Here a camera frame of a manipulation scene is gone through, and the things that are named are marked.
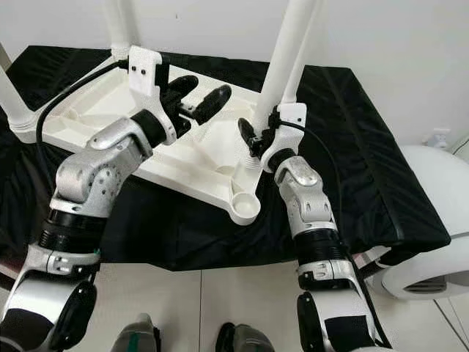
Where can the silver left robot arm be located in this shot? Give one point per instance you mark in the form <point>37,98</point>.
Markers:
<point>95,176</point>

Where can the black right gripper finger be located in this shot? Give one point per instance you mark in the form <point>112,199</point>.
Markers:
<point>248,136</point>

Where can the grey robot foot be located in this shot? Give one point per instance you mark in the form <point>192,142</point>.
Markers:
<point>245,341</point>
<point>138,337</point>

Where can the grey robot left foot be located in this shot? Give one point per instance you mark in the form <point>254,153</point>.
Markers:
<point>138,337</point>

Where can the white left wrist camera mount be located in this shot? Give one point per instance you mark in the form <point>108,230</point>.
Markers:
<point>143,66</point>

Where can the grey robot right foot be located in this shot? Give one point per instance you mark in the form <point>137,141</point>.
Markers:
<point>245,341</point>

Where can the white plastic children table top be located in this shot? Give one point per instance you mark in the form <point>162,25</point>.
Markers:
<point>212,165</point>

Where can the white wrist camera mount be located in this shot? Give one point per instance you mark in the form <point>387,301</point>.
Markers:
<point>293,116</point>
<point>143,66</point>

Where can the black cloth table cover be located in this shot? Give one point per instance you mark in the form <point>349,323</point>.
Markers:
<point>388,183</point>

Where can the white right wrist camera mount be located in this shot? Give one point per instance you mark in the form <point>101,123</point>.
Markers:
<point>293,116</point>

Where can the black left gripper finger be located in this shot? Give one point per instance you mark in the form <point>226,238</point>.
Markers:
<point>183,88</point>
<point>214,105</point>

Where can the white round appliance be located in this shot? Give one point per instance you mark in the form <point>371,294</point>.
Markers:
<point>440,220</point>

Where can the white wall socket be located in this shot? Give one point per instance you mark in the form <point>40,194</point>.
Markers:
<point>440,139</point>

